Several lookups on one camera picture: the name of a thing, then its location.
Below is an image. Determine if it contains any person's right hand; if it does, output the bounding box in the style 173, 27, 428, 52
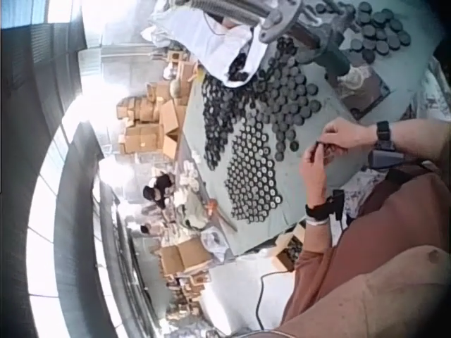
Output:
321, 117, 378, 151

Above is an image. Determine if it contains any person's left hand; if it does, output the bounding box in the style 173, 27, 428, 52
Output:
299, 142, 333, 208

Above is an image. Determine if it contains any small black cap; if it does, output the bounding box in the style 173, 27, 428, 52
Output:
315, 139, 335, 156

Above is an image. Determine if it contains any black wrist band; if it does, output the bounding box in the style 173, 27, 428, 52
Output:
304, 189, 345, 221
374, 120, 393, 142

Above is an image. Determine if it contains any dark flat tray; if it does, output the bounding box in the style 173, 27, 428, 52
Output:
337, 65, 392, 118

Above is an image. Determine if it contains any grey box device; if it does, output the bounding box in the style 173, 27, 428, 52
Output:
367, 149, 403, 172

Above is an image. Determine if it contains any group of silver-lined black lids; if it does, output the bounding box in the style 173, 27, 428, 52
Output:
223, 122, 285, 225

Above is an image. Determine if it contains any group of dark closed caps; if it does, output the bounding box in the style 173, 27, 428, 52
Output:
201, 34, 322, 170

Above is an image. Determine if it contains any cardboard box with black caps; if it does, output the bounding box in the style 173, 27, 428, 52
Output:
273, 223, 308, 273

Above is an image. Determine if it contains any grey press machine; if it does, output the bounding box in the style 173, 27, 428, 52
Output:
252, 0, 357, 77

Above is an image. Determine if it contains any patterned cloth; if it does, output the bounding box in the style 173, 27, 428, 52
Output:
397, 65, 451, 123

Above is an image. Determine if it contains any group of black round jars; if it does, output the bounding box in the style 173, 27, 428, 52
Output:
316, 0, 413, 66

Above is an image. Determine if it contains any cluttered table of white items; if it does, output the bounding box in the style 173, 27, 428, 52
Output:
168, 158, 214, 232

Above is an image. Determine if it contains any white plastic bag with caps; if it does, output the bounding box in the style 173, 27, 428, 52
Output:
140, 0, 269, 88

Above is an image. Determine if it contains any heap of cardboard boxes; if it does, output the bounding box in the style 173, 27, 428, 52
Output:
115, 51, 199, 160

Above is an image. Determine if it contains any stack of open cardboard cartons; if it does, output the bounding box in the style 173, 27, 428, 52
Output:
159, 237, 214, 276

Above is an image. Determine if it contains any dark curved beam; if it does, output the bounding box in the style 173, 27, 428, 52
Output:
52, 122, 123, 338

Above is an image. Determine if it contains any orange-handled tool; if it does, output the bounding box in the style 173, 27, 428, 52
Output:
206, 198, 240, 233

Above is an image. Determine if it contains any black cable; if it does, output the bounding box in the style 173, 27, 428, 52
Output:
254, 270, 301, 320

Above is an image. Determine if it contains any grey ribbed hose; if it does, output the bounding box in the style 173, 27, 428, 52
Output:
175, 0, 269, 26

